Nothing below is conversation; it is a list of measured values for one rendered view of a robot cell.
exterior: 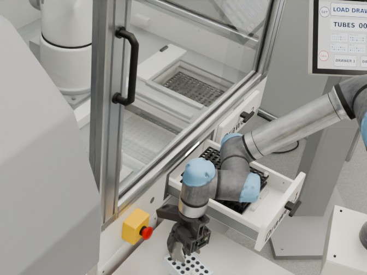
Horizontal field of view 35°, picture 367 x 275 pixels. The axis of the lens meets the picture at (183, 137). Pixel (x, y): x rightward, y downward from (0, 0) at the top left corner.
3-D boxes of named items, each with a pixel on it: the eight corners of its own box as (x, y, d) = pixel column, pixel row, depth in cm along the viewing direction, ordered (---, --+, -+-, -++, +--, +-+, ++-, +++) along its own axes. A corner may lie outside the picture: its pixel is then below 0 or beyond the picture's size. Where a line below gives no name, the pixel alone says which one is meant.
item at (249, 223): (292, 194, 190) (296, 180, 186) (256, 243, 172) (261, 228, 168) (188, 143, 204) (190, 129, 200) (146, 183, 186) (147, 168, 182)
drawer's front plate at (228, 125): (254, 114, 224) (260, 90, 218) (217, 152, 204) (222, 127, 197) (250, 112, 225) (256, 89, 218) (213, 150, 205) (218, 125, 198)
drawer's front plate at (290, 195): (297, 197, 191) (306, 173, 184) (259, 252, 171) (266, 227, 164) (293, 195, 192) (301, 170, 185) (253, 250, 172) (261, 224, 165)
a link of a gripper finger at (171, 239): (167, 255, 161) (174, 232, 156) (164, 251, 162) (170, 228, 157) (179, 249, 164) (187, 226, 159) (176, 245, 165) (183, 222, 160)
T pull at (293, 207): (301, 204, 178) (302, 201, 177) (291, 218, 172) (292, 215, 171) (290, 198, 179) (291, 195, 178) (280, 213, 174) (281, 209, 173)
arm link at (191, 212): (173, 194, 151) (197, 182, 155) (171, 207, 154) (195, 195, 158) (193, 212, 147) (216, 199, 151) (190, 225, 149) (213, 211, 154)
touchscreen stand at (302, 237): (363, 258, 283) (449, 84, 219) (274, 259, 276) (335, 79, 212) (332, 186, 321) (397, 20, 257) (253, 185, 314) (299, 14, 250)
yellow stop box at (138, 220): (149, 232, 170) (152, 215, 165) (135, 247, 165) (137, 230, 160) (135, 223, 171) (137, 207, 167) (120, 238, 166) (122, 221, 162)
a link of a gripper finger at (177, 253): (177, 275, 162) (184, 252, 157) (164, 261, 165) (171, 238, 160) (185, 271, 164) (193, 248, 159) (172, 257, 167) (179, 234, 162)
